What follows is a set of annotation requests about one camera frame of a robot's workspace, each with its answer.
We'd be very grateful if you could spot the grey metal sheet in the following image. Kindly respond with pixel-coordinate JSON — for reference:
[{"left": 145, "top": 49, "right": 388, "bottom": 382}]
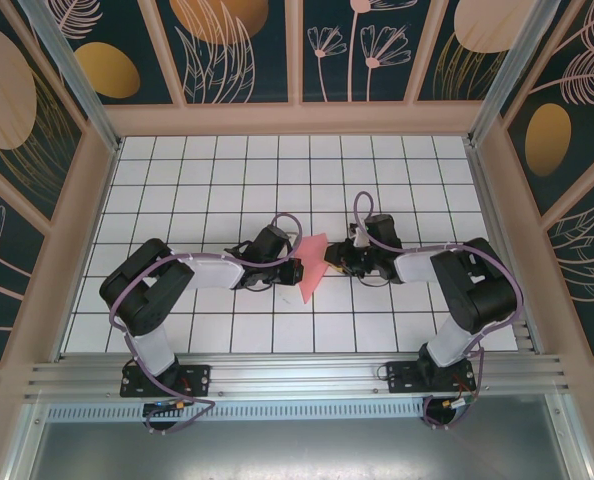
[{"left": 6, "top": 394, "right": 594, "bottom": 480}]

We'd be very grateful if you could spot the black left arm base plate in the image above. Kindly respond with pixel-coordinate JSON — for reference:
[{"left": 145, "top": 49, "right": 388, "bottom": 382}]
[{"left": 120, "top": 363, "right": 213, "bottom": 399}]

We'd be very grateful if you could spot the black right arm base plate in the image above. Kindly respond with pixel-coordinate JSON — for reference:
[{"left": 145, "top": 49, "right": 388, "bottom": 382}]
[{"left": 385, "top": 359, "right": 477, "bottom": 396}]

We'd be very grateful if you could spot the aluminium table side rail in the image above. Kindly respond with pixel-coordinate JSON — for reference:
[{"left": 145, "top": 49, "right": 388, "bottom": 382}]
[{"left": 464, "top": 142, "right": 536, "bottom": 354}]

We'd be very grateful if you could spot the pink cloth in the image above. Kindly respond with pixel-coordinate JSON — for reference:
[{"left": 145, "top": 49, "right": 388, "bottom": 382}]
[{"left": 296, "top": 232, "right": 331, "bottom": 305}]

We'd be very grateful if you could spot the slotted grey cable duct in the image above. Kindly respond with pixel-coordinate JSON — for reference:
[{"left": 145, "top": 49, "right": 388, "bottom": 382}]
[{"left": 46, "top": 403, "right": 428, "bottom": 424}]

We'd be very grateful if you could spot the arm controller board with wires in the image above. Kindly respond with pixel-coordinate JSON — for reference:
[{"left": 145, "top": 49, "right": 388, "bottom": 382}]
[
  {"left": 423, "top": 394, "right": 478, "bottom": 430},
  {"left": 142, "top": 399, "right": 201, "bottom": 435}
]

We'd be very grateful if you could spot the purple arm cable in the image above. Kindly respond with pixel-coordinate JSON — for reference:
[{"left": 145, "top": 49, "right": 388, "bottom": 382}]
[
  {"left": 109, "top": 213, "right": 306, "bottom": 437},
  {"left": 352, "top": 191, "right": 523, "bottom": 431}
]

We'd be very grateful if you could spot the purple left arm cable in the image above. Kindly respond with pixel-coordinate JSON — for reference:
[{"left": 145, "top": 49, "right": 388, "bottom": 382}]
[{"left": 109, "top": 213, "right": 306, "bottom": 437}]

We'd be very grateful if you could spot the long aluminium mounting rail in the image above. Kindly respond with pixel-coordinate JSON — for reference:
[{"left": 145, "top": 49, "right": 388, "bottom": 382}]
[{"left": 24, "top": 352, "right": 573, "bottom": 401}]

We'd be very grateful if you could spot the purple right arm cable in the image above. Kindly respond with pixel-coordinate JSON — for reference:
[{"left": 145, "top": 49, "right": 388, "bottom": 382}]
[{"left": 352, "top": 191, "right": 523, "bottom": 431}]

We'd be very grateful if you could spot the aluminium corner post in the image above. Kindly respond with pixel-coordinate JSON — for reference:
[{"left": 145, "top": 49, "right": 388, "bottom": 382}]
[
  {"left": 16, "top": 0, "right": 123, "bottom": 154},
  {"left": 466, "top": 0, "right": 563, "bottom": 147}
]

